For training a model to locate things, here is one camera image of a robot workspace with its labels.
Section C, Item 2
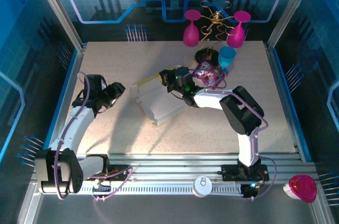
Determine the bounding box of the yellow paper box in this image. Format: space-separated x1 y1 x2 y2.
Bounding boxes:
129 64 194 127

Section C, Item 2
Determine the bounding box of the purple snack bag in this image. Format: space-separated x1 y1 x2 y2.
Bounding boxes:
191 58 228 88

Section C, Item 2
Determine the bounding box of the pink plastic goblet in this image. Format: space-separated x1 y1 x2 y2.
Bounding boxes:
183 9 201 48
226 10 252 49

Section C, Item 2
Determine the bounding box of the blue plastic goblet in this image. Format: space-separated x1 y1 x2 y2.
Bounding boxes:
217 46 237 75

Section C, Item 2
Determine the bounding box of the silver tin can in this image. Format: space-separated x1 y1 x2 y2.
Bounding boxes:
192 176 212 198

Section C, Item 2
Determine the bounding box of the black controller board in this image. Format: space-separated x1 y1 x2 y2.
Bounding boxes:
240 181 262 199

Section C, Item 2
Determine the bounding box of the gold wire cup rack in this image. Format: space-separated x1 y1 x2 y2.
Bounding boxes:
195 0 235 64

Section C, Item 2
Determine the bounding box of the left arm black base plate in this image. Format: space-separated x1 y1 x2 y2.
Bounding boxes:
80 164 130 182

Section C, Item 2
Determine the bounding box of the aluminium mounting rail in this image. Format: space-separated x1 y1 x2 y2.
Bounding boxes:
31 154 318 183

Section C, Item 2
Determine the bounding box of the aluminium frame post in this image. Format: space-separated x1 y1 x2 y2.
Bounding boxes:
265 0 318 47
29 0 86 50

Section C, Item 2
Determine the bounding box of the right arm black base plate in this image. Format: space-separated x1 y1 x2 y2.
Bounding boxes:
221 164 270 182

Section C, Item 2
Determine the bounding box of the white slotted cable duct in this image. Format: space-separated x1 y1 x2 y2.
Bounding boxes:
41 183 244 196

